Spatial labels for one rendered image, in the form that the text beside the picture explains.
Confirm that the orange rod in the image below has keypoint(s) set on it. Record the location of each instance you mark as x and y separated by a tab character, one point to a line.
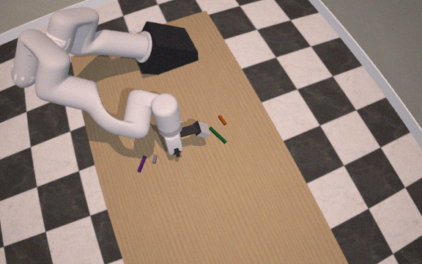
222	120

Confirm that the dark green rod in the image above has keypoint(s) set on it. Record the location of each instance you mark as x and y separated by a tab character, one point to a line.
218	135

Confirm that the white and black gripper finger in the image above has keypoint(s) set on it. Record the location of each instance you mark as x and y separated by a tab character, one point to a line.
177	152

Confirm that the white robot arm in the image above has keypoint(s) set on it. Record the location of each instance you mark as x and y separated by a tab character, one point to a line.
38	55

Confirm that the purple rectangular bar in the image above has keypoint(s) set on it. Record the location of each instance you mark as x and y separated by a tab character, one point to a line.
141	164

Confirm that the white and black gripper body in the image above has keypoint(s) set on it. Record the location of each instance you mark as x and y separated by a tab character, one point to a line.
173	143

